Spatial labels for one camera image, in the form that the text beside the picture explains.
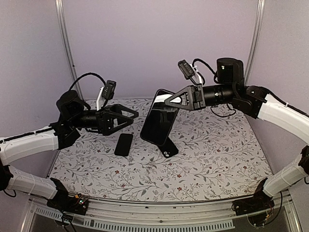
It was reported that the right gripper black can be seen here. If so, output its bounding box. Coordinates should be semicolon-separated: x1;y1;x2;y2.
165;82;236;110

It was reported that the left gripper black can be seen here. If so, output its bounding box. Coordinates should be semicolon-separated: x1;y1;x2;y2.
70;103;139;134

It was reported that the large black phone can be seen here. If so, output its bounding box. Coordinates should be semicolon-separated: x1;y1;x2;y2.
114;133;133;157

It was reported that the small black phone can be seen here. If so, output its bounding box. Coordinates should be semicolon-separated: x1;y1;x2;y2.
140;89;179;146

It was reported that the black case with camera holes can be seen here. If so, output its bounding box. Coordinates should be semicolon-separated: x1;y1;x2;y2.
158;138;179;158

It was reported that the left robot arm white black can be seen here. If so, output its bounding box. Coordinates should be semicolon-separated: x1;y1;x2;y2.
0;90;139;210

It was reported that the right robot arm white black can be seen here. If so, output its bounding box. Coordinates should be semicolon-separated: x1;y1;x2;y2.
165;58;309;211

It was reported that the floral patterned table mat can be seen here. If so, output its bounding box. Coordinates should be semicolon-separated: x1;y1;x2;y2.
50;99;272;202

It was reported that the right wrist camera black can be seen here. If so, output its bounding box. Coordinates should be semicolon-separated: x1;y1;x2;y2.
178;60;195;80

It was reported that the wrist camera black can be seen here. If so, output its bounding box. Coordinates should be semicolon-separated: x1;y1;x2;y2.
102;80;116;100
178;60;195;80

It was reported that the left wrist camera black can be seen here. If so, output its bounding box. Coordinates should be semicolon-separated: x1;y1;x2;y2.
102;80;116;100

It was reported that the right camera cable black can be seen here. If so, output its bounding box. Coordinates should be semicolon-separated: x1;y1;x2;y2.
192;58;216;76

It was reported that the camera cable black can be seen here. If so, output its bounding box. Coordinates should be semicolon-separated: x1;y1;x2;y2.
70;72;107;91
192;58;216;76

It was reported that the left camera cable black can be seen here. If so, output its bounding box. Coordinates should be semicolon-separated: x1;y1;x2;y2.
70;72;107;91

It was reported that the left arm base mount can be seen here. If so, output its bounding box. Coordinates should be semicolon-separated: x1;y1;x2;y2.
46;178;89;216

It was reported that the right aluminium frame post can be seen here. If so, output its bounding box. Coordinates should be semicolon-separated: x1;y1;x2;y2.
244;0;265;84

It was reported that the aluminium frame post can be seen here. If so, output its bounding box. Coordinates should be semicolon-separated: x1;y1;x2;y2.
244;0;265;84
54;0;84;100

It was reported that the left aluminium frame post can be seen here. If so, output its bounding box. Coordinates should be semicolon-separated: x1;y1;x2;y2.
54;0;84;100

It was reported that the front aluminium rail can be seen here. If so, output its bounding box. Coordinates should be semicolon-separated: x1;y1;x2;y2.
21;191;301;232

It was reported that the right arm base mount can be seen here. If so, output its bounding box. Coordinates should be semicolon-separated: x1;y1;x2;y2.
231;178;275;216

